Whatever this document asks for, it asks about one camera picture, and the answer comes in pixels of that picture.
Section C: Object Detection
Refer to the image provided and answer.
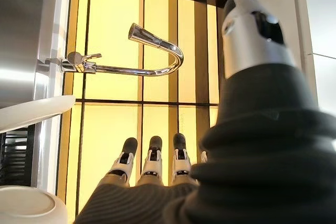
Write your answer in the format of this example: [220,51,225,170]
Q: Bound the chrome gooseneck kitchen faucet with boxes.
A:
[60,23,185,77]

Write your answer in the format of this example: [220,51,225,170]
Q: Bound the white round plate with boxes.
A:
[0,95,77,134]
[0,185,69,224]

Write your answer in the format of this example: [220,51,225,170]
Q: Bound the black dish drying rack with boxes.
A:
[0,125,36,187]

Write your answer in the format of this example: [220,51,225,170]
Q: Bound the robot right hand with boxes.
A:
[75,0,336,224]

